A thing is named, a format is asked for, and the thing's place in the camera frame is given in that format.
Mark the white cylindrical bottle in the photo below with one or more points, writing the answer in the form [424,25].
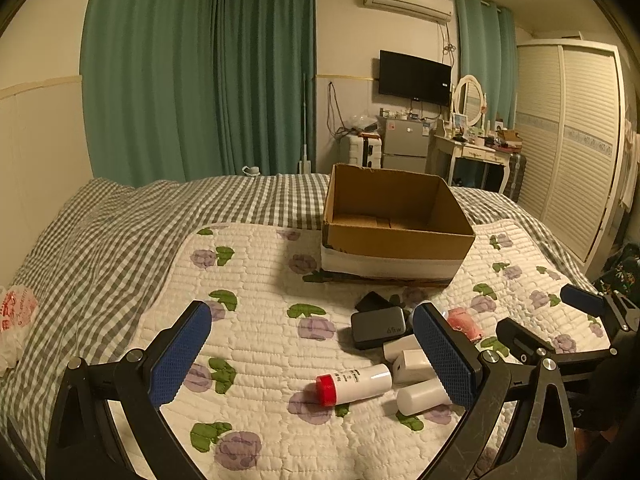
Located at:
[421,397]

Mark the white square bottle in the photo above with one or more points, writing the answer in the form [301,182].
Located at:
[412,366]

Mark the green curtain right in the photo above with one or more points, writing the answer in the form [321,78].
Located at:
[487,51]

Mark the white oval mirror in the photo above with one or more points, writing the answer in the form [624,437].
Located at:
[469,100]

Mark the brown cardboard box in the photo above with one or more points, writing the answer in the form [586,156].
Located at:
[390,225]

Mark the white suitcase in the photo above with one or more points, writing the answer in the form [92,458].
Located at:
[362,150]

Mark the white bottle red cap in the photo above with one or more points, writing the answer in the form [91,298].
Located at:
[353,385]

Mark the white red plastic bag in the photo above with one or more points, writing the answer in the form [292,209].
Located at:
[19,307]

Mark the grey rectangular case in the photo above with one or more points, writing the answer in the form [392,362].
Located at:
[373,328]

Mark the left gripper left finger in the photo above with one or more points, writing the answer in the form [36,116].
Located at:
[84,442]

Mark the black wall television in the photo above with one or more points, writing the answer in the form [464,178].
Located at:
[410,77]

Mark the green curtain left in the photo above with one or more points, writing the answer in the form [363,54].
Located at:
[188,89]

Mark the white floral quilt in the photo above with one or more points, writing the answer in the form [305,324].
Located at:
[246,410]

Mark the white tube bottle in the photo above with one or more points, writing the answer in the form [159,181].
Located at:
[392,349]

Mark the white dressing table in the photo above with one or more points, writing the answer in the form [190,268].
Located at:
[444,153]

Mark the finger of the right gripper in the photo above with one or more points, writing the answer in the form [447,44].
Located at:
[615,311]
[531,349]

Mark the grey checkered bedsheet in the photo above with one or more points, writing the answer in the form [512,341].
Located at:
[102,263]

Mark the silver mini fridge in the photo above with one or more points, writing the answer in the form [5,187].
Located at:
[405,145]

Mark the green curtain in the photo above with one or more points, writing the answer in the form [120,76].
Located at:
[487,51]
[188,89]

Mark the dark suitcase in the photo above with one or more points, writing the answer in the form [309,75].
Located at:
[517,167]

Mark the pink fluffy item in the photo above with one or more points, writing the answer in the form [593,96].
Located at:
[460,321]

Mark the clear water jug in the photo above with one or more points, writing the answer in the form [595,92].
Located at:
[251,171]

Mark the white louvered wardrobe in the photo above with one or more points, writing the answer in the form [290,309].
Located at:
[570,111]

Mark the black rectangular box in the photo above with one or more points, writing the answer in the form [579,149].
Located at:
[372,301]

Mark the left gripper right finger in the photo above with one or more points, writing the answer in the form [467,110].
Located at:
[539,443]

